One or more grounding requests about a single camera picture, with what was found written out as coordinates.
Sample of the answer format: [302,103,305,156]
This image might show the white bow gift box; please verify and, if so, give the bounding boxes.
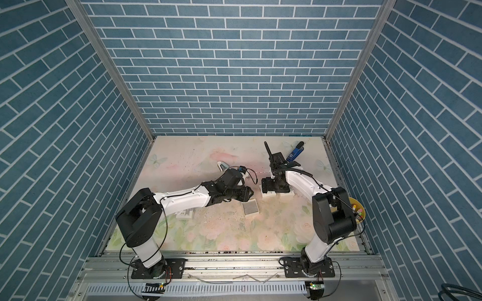
[176,209,194,220]
[262,191,277,199]

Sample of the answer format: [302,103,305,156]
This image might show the white bow box lid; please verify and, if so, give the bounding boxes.
[277,191,295,198]

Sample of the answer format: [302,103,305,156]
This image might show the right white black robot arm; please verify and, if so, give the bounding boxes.
[261,168,357,270]

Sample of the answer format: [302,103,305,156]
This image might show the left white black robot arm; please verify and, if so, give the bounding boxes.
[115,166,254,269]

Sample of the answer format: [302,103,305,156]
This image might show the blue black stapler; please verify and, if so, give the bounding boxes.
[286,141,305,162]

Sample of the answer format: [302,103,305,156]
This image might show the yellow pen cup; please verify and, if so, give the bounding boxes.
[348,197,366,224]

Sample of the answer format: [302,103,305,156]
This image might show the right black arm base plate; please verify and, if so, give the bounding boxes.
[278,257,335,278]

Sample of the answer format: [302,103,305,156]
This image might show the aluminium front rail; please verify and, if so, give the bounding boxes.
[76,252,389,292]

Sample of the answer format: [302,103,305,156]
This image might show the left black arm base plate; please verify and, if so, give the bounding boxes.
[131,258,187,280]

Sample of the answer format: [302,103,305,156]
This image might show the black cable bundle corner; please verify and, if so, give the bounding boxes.
[438,283,481,301]

